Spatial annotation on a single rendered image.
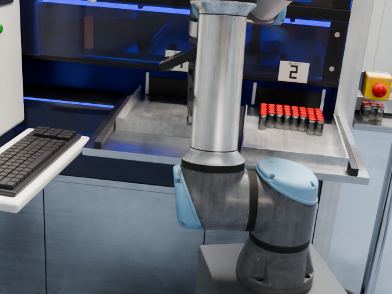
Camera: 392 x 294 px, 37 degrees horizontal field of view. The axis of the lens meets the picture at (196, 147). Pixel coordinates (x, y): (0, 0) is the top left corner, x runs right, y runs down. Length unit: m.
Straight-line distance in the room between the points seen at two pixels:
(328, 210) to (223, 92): 1.00
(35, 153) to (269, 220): 0.74
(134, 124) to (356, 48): 0.67
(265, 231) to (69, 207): 1.07
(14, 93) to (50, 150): 0.28
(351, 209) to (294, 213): 2.26
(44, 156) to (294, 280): 0.74
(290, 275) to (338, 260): 1.71
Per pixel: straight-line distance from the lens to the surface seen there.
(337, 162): 1.46
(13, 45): 1.77
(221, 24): 1.01
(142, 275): 2.11
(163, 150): 1.48
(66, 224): 2.07
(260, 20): 1.41
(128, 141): 1.52
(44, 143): 1.64
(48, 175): 1.52
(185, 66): 1.78
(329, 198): 1.92
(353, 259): 2.86
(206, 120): 1.02
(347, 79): 1.79
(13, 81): 1.79
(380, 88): 1.78
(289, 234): 1.08
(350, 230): 3.10
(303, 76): 1.77
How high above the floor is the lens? 1.44
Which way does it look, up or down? 22 degrees down
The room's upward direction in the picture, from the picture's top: 4 degrees clockwise
